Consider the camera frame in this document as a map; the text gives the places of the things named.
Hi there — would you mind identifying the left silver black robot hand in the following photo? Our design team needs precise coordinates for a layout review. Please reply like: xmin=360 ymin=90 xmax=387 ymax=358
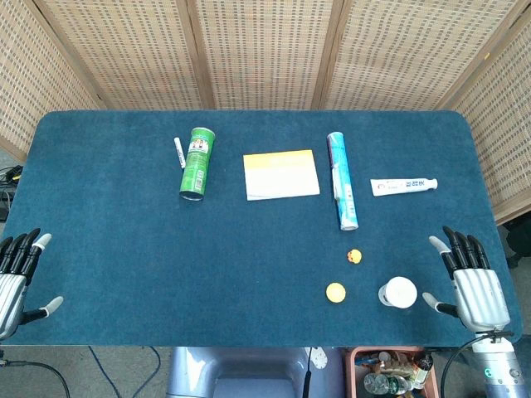
xmin=0 ymin=227 xmax=65 ymax=341

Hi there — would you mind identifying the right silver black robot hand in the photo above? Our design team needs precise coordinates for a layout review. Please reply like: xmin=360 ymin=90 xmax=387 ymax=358
xmin=421 ymin=226 xmax=511 ymax=332

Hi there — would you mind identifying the orange round disc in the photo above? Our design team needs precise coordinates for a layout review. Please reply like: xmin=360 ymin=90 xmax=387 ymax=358
xmin=325 ymin=282 xmax=348 ymax=303

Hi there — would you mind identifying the black object beside table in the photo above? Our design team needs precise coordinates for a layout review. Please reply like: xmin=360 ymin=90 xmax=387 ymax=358
xmin=504 ymin=221 xmax=531 ymax=269

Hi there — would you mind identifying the white round jar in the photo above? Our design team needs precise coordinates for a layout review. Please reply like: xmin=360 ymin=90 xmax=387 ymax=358
xmin=378 ymin=276 xmax=418 ymax=309

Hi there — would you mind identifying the dark glass bottle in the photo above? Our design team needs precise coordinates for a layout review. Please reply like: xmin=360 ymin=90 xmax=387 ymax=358
xmin=412 ymin=352 xmax=435 ymax=390

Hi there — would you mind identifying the black power strip with plugs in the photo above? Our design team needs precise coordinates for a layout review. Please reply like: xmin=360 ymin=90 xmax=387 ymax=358
xmin=0 ymin=164 xmax=24 ymax=221

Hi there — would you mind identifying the clear plastic bottle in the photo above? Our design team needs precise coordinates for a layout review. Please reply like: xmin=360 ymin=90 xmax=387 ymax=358
xmin=363 ymin=371 xmax=412 ymax=397

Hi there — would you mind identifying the white toothpaste tube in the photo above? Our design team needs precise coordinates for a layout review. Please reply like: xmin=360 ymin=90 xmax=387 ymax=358
xmin=369 ymin=177 xmax=439 ymax=197

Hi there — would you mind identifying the pink plastic bin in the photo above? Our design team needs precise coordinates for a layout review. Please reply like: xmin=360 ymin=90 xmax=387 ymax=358
xmin=344 ymin=347 xmax=441 ymax=398

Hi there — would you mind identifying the woven bamboo screen panel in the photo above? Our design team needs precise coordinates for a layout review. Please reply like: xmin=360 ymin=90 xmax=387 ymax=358
xmin=319 ymin=0 xmax=531 ymax=112
xmin=0 ymin=0 xmax=103 ymax=163
xmin=186 ymin=0 xmax=345 ymax=111
xmin=435 ymin=16 xmax=531 ymax=227
xmin=32 ymin=0 xmax=215 ymax=111

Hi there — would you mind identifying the white perforated plate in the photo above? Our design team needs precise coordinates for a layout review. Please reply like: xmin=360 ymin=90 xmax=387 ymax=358
xmin=310 ymin=347 xmax=329 ymax=370

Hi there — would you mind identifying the blue toothbrush package tube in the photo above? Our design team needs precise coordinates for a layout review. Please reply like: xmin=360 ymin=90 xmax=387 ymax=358
xmin=326 ymin=131 xmax=359 ymax=232

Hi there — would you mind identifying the blue table cloth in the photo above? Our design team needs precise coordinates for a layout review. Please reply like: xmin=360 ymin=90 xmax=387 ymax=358
xmin=2 ymin=109 xmax=524 ymax=348

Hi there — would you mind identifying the white marker pen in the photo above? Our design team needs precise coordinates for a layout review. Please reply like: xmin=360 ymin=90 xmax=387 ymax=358
xmin=173 ymin=137 xmax=187 ymax=169

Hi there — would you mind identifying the green chips can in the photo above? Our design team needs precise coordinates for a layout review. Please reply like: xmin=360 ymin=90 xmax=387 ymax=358
xmin=178 ymin=127 xmax=217 ymax=203

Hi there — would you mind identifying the yellow white notepad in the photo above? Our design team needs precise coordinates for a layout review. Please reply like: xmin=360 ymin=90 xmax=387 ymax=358
xmin=242 ymin=149 xmax=321 ymax=202

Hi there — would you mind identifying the blue-grey robot torso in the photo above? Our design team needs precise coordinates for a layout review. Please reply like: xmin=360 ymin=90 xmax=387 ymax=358
xmin=165 ymin=346 xmax=346 ymax=398

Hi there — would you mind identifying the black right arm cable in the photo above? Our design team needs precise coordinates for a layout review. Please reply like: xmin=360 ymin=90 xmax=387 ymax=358
xmin=440 ymin=330 xmax=514 ymax=398

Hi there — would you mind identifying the black floor cable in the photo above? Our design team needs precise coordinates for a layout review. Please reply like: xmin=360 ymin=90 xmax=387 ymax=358
xmin=0 ymin=359 xmax=72 ymax=398

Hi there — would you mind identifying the blue floor cable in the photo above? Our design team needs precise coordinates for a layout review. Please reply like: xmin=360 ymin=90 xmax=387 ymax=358
xmin=88 ymin=346 xmax=162 ymax=398

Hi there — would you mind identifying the black torso cable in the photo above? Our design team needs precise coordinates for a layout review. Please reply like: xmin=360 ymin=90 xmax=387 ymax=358
xmin=302 ymin=347 xmax=313 ymax=398

